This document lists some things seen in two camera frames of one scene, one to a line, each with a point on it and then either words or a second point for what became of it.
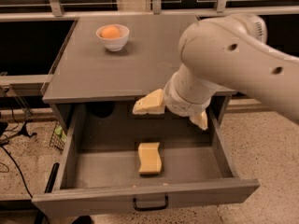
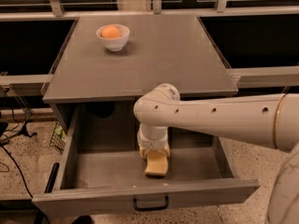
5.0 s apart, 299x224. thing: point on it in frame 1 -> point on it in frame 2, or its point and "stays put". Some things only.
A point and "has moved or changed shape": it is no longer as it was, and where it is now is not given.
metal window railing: (157, 11) stays put
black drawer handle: (143, 208) stays put
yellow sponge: (150, 161) has moved or changed shape
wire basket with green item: (59, 137) stays put
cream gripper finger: (200, 120) -> (167, 149)
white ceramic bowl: (113, 36) stays put
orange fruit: (110, 32) stays put
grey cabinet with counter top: (119, 60) stays put
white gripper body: (181, 105) -> (153, 141)
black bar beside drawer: (52, 177) stays put
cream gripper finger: (151, 104) -> (142, 151)
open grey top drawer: (113, 158) stays put
